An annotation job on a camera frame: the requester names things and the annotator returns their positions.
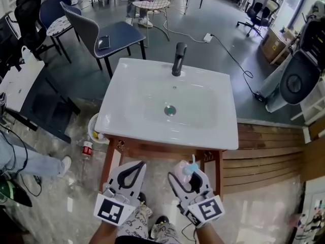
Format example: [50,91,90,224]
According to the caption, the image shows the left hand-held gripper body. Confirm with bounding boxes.
[93,181,143,225]

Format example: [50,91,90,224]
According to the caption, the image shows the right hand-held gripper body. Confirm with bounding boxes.
[177,187,226,229]

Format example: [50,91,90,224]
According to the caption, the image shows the pink item with blue tip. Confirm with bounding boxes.
[173,154,199,186]

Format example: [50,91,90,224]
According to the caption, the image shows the white ceramic sink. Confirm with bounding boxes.
[94,57,240,151]

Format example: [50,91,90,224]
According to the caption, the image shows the person's left forearm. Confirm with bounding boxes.
[88,219,123,244]

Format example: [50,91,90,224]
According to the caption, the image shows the person's right forearm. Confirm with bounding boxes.
[193,223,225,244]

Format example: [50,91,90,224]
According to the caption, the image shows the brown wooden sink stand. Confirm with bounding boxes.
[99,133,228,201]

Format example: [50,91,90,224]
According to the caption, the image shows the person's patterned trouser legs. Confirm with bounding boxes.
[115,204,182,244]

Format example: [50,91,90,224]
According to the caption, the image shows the person's black right shoe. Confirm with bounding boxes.
[153,215,170,226]

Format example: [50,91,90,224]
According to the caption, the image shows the red label plastic bottle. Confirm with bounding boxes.
[81,135,94,160]

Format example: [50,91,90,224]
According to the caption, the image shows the wooden slatted platform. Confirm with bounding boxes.
[222,123,309,196]

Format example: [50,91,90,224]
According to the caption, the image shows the green and black object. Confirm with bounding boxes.
[0,178,34,208]

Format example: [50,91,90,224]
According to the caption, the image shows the black faucet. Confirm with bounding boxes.
[171,42,188,77]

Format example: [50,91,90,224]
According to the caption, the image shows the white shelf rack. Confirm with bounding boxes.
[290,76,325,127]

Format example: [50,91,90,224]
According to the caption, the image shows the black smartphone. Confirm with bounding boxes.
[97,35,112,51]

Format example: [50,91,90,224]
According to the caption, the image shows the grey round fan appliance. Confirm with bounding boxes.
[259,48,323,113]

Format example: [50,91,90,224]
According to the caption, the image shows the blue and grey chair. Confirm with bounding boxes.
[59,1,147,79]

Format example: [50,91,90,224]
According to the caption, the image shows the white plastic bag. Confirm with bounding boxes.
[20,45,36,64]

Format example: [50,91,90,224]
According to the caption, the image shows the cardboard box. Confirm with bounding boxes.
[261,27,297,65]

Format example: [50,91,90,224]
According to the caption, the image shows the blue chair with patterned cushion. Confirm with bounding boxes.
[39,0,82,64]

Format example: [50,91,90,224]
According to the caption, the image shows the black mesh office chair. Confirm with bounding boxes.
[13,0,63,61]

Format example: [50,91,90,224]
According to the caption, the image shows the black office chair with headrest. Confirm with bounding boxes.
[236,0,281,39]

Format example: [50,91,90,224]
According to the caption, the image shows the black equipment stand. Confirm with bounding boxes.
[298,0,325,72]

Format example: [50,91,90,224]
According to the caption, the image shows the white wire basket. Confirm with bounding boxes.
[87,112,111,145]

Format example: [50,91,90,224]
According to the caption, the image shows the black floor cable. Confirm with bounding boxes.
[211,34,266,103]

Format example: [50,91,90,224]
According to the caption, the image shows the white table with black frame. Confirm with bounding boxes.
[0,59,81,145]

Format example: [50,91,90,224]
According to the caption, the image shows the white floor cable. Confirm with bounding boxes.
[162,9,207,43]

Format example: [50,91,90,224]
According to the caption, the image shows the gold wire chair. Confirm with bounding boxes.
[127,0,182,48]

